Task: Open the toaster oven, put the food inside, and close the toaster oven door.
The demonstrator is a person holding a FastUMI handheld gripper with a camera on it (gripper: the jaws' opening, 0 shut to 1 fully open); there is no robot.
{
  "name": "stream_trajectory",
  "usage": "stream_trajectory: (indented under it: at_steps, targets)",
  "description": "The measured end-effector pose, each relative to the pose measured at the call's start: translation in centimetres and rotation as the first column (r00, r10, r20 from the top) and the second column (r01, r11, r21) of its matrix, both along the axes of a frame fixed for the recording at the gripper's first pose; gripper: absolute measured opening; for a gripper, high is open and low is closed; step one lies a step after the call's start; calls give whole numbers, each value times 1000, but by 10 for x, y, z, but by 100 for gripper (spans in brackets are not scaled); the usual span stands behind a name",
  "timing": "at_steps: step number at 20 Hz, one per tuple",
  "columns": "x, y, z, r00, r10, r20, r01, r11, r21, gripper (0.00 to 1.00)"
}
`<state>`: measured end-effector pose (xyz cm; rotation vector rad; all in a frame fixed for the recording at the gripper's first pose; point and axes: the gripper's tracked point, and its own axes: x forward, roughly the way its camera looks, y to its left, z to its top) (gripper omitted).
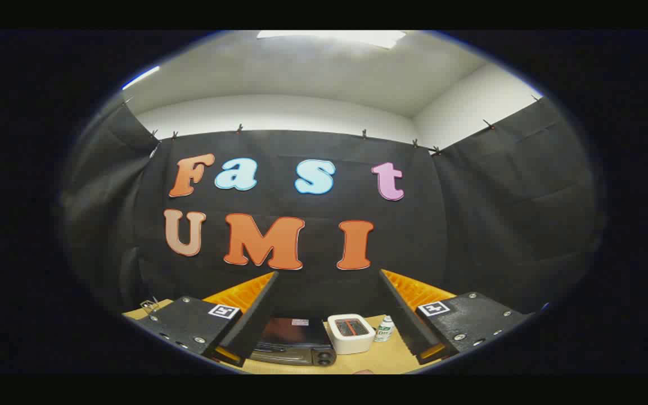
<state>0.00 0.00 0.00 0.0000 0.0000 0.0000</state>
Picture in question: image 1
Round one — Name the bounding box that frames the black toaster oven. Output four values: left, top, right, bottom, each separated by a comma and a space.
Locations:
248, 317, 338, 367

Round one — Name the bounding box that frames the white bottle with green label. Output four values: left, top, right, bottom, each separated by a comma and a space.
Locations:
374, 315, 395, 343

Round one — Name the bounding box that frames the ceiling light panel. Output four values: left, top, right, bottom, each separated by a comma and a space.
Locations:
256, 30, 408, 50

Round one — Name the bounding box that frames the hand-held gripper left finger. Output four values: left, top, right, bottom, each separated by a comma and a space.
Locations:
133, 271, 280, 368

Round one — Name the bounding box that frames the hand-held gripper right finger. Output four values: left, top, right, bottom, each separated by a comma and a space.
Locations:
379, 268, 534, 366

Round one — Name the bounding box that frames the white pop-up toaster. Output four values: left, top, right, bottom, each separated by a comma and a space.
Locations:
327, 313, 376, 356

